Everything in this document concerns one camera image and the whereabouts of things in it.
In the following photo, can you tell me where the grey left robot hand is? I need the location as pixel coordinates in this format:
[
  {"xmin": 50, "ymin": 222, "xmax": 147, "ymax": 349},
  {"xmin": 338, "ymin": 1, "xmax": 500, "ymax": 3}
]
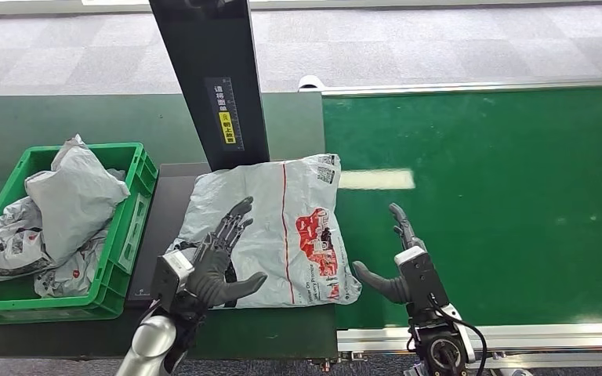
[{"xmin": 187, "ymin": 196, "xmax": 269, "ymax": 313}]

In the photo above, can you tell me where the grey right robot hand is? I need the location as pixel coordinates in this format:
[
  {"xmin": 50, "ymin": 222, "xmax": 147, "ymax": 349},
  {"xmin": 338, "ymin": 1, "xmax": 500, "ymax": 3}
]
[{"xmin": 351, "ymin": 202, "xmax": 428, "ymax": 306}]

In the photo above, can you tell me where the grey courier bag red print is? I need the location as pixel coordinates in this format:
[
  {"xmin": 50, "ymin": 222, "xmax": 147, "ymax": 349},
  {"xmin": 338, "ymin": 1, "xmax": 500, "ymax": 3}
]
[{"xmin": 167, "ymin": 153, "xmax": 363, "ymax": 309}]

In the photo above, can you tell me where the black weighing scale platform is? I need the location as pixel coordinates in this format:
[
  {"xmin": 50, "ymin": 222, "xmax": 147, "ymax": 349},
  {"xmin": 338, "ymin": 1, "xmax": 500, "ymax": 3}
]
[{"xmin": 125, "ymin": 162, "xmax": 339, "ymax": 313}]

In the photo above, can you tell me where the green plastic basket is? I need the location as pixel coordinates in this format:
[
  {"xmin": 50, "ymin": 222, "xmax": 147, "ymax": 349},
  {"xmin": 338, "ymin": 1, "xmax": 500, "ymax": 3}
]
[{"xmin": 0, "ymin": 143, "xmax": 159, "ymax": 325}]

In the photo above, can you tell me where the small printed grey bag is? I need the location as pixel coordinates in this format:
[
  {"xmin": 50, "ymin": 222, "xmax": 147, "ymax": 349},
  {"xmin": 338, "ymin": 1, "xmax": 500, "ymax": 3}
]
[{"xmin": 33, "ymin": 230, "xmax": 110, "ymax": 298}]

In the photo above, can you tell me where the black yellow column label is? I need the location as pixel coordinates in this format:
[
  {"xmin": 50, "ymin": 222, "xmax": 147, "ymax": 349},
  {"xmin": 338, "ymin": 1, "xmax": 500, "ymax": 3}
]
[{"xmin": 205, "ymin": 76, "xmax": 245, "ymax": 152}]

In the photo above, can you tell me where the plain grey courier bag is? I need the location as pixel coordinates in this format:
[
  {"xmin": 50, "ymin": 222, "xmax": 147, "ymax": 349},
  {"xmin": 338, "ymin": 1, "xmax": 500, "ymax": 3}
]
[{"xmin": 24, "ymin": 134, "xmax": 131, "ymax": 266}]

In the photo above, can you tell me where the green conveyor belt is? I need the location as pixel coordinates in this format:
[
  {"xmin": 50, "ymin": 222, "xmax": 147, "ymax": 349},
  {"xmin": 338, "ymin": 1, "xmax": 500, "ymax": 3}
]
[{"xmin": 322, "ymin": 85, "xmax": 602, "ymax": 331}]

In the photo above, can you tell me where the dark green table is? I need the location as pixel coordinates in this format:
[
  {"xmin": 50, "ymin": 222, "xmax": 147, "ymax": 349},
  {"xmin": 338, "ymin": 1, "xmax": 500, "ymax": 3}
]
[{"xmin": 0, "ymin": 93, "xmax": 339, "ymax": 360}]

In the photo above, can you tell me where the crumpled printed grey bag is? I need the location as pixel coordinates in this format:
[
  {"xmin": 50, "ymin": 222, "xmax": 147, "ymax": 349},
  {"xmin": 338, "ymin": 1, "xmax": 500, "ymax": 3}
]
[{"xmin": 0, "ymin": 196, "xmax": 56, "ymax": 283}]

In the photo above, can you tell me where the white conveyor roller cap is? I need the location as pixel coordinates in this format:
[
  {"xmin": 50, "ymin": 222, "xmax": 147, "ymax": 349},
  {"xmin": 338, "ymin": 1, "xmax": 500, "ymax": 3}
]
[{"xmin": 299, "ymin": 74, "xmax": 326, "ymax": 93}]

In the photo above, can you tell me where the black scale column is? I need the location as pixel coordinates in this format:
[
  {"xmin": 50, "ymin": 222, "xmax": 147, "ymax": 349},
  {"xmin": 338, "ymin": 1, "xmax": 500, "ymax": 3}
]
[{"xmin": 148, "ymin": 0, "xmax": 271, "ymax": 172}]

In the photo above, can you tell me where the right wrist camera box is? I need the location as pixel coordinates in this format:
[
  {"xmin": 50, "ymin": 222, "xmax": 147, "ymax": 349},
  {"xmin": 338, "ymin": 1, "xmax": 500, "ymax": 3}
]
[{"xmin": 394, "ymin": 246, "xmax": 451, "ymax": 313}]

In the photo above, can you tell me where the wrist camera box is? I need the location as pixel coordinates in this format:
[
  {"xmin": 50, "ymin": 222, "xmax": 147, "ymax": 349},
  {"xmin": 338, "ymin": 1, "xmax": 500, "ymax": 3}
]
[
  {"xmin": 394, "ymin": 246, "xmax": 451, "ymax": 313},
  {"xmin": 150, "ymin": 250, "xmax": 195, "ymax": 313}
]

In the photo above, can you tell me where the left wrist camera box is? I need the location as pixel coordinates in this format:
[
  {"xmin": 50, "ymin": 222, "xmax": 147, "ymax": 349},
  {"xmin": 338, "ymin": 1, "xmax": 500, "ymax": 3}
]
[{"xmin": 150, "ymin": 250, "xmax": 195, "ymax": 313}]

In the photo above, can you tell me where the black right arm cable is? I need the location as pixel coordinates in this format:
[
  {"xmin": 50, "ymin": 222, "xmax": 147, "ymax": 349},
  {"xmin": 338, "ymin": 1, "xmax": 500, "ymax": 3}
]
[{"xmin": 430, "ymin": 301, "xmax": 489, "ymax": 376}]

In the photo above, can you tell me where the wide aluminium conveyor rail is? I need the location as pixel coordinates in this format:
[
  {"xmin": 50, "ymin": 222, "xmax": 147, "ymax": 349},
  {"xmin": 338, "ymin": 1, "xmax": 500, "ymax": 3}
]
[{"xmin": 335, "ymin": 322, "xmax": 602, "ymax": 368}]

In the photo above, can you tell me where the thin aluminium conveyor rail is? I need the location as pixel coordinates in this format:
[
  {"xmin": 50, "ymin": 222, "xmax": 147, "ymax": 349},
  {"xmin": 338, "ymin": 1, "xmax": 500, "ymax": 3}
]
[{"xmin": 299, "ymin": 76, "xmax": 602, "ymax": 98}]

